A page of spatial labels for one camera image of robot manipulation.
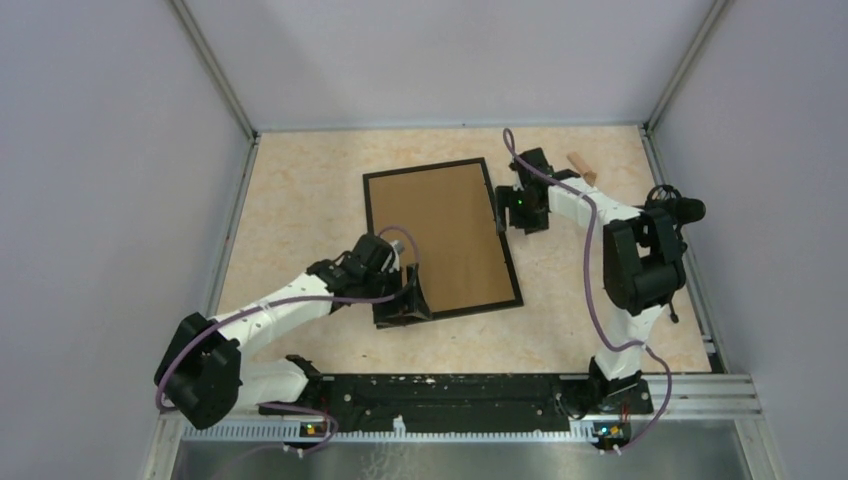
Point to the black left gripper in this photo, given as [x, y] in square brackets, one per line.
[392, 311]

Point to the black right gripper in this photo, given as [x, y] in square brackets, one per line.
[504, 198]

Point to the brown backing board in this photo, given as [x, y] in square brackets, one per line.
[440, 238]

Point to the black picture frame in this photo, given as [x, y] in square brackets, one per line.
[503, 252]

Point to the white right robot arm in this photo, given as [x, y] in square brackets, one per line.
[632, 265]

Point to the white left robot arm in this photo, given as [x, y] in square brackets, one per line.
[209, 369]

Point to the wooden block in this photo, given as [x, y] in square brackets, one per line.
[590, 177]
[579, 163]

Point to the black microphone on tripod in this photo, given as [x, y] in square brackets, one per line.
[681, 210]

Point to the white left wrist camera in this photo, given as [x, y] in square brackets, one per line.
[398, 247]

